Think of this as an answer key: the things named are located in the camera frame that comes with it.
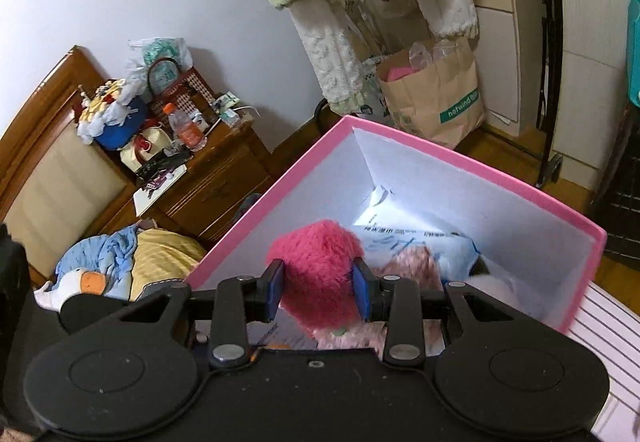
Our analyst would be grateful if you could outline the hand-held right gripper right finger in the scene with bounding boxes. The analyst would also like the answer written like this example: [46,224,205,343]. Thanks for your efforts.
[351,258,526,367]

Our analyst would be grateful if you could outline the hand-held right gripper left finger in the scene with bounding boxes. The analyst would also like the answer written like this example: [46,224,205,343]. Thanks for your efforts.
[117,259,287,370]

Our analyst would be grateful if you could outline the pink furry plush toy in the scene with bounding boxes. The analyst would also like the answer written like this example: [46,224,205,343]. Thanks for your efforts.
[266,219,366,338]

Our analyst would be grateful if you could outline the pink floral fabric toy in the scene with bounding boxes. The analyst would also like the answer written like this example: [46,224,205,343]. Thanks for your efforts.
[367,244,446,293]

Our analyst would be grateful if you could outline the blue tissue pack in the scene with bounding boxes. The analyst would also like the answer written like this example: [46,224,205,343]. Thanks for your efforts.
[352,217,481,283]

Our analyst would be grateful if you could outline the pink cardboard box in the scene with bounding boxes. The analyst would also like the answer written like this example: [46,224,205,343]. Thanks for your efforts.
[182,116,607,353]

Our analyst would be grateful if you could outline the white goose plush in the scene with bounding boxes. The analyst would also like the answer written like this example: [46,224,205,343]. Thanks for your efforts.
[34,269,108,313]

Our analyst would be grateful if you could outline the printed paper sheet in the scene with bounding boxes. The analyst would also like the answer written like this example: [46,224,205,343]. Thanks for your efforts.
[367,186,401,223]

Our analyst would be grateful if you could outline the blue blanket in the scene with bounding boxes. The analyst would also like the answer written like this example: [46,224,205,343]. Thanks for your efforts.
[54,224,146,300]

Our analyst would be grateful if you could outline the wooden nightstand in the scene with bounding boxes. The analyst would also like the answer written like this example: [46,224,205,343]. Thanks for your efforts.
[134,122,276,243]

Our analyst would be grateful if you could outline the yellow pillow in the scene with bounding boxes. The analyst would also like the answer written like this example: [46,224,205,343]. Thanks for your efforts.
[127,228,207,303]

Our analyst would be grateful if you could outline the wooden padded headboard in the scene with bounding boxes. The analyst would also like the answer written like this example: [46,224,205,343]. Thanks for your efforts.
[0,46,138,287]

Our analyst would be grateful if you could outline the white notebook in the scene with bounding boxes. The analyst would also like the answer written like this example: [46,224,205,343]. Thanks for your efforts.
[132,164,188,217]

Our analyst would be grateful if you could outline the orange drink bottle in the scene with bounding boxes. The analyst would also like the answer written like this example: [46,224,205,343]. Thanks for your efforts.
[162,102,207,153]

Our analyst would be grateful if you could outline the cream small bag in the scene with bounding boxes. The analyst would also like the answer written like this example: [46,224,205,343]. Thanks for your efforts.
[120,124,173,173]

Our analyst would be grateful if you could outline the blue pouch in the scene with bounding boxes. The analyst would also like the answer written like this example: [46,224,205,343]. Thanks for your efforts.
[95,99,151,151]

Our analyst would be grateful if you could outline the brown paper bag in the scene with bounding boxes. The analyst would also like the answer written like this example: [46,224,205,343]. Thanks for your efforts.
[375,38,487,150]

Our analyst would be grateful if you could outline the brown woven basket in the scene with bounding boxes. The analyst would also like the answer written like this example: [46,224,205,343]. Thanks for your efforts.
[147,59,218,123]

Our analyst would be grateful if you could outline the striped bed sheet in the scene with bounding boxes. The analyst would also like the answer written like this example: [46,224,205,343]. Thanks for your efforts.
[567,279,640,442]

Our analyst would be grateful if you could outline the white green plastic bag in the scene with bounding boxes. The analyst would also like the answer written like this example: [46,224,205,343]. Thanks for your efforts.
[127,36,193,72]

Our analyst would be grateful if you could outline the black suitcase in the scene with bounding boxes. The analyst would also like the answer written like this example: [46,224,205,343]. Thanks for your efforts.
[590,102,640,257]

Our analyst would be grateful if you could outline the black clothes rack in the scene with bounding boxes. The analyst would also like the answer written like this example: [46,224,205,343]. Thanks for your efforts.
[465,0,640,193]

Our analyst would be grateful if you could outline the black metal rack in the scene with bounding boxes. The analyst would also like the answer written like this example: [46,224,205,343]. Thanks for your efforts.
[530,0,571,187]

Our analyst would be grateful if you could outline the teal felt bag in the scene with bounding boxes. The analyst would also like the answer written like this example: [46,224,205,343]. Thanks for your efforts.
[626,0,640,107]

